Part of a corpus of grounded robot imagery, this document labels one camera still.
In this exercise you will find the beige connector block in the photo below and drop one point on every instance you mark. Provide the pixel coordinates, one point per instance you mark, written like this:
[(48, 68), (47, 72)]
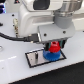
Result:
[(15, 22)]

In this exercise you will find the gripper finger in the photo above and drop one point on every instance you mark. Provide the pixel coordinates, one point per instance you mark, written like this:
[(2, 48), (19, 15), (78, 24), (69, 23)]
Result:
[(47, 46), (62, 43)]

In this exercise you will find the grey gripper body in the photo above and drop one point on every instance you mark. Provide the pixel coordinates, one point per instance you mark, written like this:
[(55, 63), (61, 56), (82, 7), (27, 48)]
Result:
[(51, 32)]

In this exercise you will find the left metal peg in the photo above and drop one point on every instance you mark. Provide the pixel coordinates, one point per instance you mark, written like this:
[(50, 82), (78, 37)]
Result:
[(36, 57)]

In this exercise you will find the blue gear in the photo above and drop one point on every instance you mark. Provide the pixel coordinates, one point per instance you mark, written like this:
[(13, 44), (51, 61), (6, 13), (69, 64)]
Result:
[(51, 56)]

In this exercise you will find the black peg base plate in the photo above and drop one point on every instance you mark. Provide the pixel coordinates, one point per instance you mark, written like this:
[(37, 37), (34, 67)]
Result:
[(41, 57)]

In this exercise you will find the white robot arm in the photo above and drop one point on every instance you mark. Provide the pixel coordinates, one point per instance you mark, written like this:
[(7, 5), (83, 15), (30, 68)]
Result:
[(45, 21)]

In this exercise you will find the red gear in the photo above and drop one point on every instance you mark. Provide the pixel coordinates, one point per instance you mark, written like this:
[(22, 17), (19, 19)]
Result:
[(54, 47)]

